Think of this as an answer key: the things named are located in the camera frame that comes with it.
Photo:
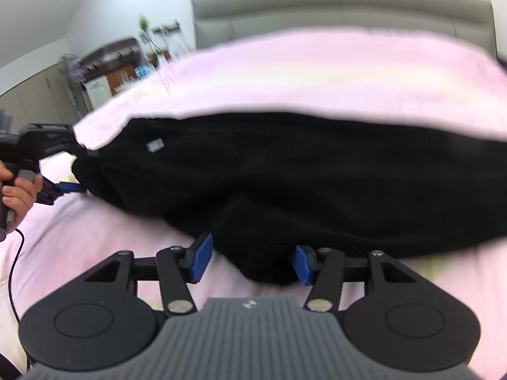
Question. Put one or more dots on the black pants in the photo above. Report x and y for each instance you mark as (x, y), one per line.
(277, 174)

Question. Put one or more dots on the green potted plant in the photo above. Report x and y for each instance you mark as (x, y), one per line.
(143, 22)

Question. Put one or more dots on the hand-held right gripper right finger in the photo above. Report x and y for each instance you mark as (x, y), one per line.
(302, 263)

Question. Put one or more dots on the brown wooden desk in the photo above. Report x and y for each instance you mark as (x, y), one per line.
(119, 57)

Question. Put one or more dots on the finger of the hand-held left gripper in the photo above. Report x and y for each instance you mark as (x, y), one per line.
(68, 187)
(73, 148)

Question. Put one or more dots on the person's left hand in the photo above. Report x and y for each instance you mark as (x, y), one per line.
(19, 202)

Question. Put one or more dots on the grey wardrobe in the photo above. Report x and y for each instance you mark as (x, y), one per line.
(35, 99)

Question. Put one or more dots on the grey bed headboard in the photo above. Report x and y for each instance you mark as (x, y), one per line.
(336, 12)

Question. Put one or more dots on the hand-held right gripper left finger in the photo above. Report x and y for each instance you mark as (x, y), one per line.
(201, 256)

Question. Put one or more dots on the standing fan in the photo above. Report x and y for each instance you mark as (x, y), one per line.
(68, 66)

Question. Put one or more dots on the white small cabinet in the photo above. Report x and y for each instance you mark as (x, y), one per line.
(97, 90)

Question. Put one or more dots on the pink blanket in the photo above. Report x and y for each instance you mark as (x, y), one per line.
(317, 75)

